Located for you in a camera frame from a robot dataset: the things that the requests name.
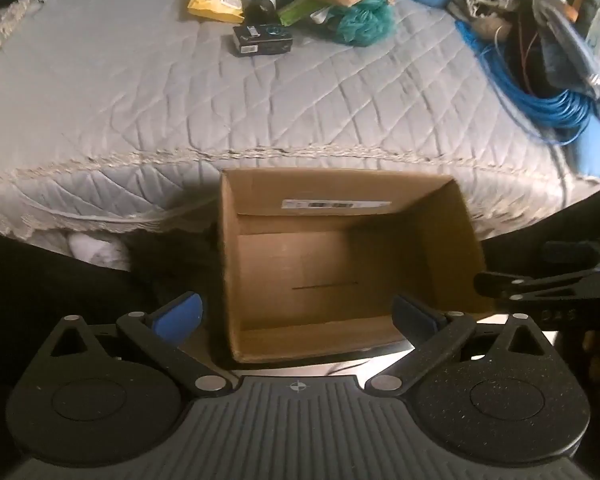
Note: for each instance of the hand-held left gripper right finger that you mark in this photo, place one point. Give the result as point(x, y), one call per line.
point(412, 320)

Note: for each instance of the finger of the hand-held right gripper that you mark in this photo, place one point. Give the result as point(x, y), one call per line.
point(505, 285)
point(570, 251)

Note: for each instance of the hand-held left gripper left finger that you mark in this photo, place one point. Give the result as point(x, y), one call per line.
point(180, 317)

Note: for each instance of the brown cardboard box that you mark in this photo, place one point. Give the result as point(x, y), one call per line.
point(305, 270)

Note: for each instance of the white cloth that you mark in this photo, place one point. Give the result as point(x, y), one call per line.
point(97, 252)

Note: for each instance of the clear crinkled plastic bag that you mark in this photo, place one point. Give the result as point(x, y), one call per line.
point(567, 55)

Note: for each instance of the small black printed box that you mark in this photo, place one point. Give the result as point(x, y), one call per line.
point(262, 40)

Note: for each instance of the teal mesh bath sponge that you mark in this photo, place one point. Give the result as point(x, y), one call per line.
point(365, 22)

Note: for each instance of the green wipes packet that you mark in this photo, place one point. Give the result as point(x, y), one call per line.
point(297, 10)

